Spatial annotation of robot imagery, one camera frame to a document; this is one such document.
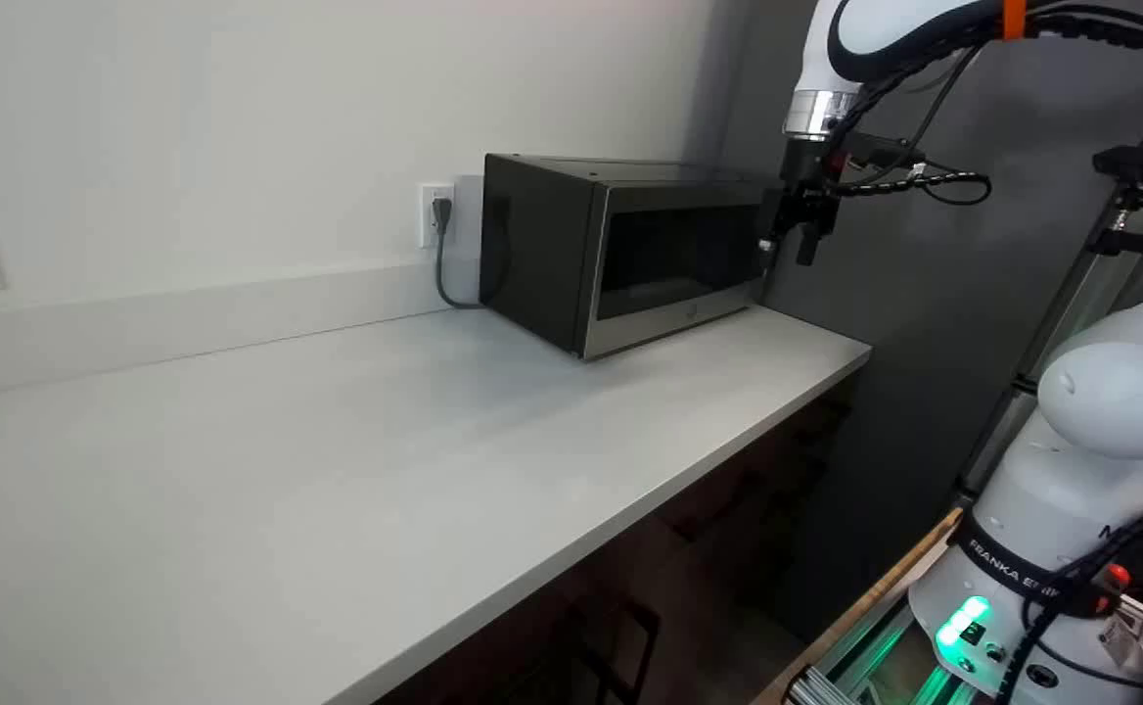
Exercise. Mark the stainless steel microwave oven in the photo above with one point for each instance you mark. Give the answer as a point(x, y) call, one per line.
point(536, 250)

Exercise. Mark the black tripod stand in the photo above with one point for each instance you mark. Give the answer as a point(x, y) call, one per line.
point(1123, 241)

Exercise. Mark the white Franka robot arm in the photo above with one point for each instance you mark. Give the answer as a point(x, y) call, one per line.
point(1111, 392)

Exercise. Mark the dark grey tall panel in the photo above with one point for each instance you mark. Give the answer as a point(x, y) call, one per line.
point(935, 339)

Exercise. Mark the aluminium cart frame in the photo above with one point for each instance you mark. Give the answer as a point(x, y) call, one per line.
point(858, 673)

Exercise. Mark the white backsplash strip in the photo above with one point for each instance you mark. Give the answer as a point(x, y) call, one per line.
point(180, 327)

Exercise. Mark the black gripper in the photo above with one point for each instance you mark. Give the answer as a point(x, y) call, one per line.
point(807, 190)

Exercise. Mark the wooden cart board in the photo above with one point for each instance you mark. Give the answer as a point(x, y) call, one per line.
point(858, 609)

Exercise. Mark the dark wood base cabinet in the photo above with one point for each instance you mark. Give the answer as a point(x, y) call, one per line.
point(673, 562)

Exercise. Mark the white wall outlet with plug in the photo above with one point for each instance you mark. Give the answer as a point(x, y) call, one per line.
point(434, 215)

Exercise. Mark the microwave door with dark window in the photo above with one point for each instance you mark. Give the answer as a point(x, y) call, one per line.
point(673, 259)

